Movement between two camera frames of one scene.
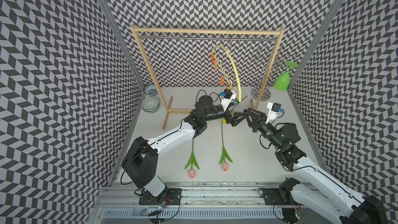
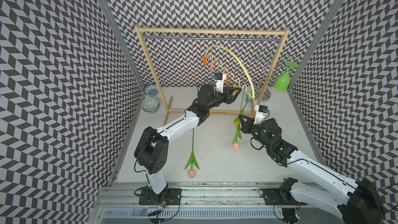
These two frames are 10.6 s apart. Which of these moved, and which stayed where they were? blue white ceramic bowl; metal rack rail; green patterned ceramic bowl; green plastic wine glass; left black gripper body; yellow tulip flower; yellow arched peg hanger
Moved: yellow tulip flower; yellow arched peg hanger; left black gripper body
Stayed: green plastic wine glass; green patterned ceramic bowl; blue white ceramic bowl; metal rack rail
